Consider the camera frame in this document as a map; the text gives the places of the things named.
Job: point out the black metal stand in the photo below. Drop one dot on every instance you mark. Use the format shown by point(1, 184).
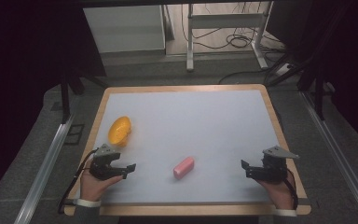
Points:
point(65, 96)

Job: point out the white table mat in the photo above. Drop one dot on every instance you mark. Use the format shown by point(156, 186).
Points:
point(192, 130)

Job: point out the person's right hand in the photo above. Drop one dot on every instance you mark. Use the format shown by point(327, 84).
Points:
point(281, 194)

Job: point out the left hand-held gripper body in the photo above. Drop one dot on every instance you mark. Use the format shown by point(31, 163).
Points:
point(103, 161)

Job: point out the pink soap bar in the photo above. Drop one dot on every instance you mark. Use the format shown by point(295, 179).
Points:
point(183, 168)

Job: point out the aluminium rail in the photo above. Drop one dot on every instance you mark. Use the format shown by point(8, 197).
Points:
point(341, 158)
point(43, 174)

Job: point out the orange plastic bowl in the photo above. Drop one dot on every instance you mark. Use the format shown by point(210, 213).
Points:
point(119, 131)

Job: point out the person's left hand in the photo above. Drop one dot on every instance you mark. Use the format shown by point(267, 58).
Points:
point(93, 188)

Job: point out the dark curtain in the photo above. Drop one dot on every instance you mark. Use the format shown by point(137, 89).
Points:
point(21, 77)
point(351, 62)

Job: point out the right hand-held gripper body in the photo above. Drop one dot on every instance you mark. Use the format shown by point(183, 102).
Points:
point(275, 168)

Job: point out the black floor plate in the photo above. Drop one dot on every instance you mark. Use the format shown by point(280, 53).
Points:
point(74, 134)

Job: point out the white power strip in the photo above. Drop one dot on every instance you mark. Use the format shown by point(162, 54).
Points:
point(284, 69)

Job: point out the white metal desk frame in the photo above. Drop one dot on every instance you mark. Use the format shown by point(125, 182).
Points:
point(223, 21)

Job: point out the white cabinet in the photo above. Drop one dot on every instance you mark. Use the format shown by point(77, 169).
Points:
point(124, 28)

